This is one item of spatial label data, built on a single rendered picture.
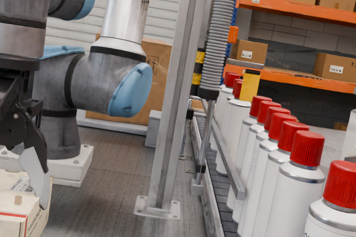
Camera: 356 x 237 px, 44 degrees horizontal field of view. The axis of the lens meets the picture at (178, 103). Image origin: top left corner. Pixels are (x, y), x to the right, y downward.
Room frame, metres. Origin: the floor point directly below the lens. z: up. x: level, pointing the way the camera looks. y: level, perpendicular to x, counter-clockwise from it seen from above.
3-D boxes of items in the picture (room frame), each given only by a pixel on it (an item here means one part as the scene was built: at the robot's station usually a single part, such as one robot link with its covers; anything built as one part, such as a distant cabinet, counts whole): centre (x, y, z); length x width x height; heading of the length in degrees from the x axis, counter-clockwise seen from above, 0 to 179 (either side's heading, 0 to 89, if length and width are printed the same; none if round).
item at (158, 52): (1.54, 0.19, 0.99); 0.30 x 0.24 x 0.27; 10
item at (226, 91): (1.13, -0.13, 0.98); 0.05 x 0.05 x 0.20
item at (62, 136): (0.93, 0.27, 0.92); 0.15 x 0.15 x 0.10
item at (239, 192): (1.15, -0.09, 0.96); 1.07 x 0.01 x 0.01; 2
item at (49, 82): (0.94, 0.27, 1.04); 0.13 x 0.12 x 0.14; 76
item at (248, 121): (0.75, -0.14, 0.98); 0.05 x 0.05 x 0.20
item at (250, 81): (0.81, -0.13, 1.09); 0.03 x 0.01 x 0.06; 92
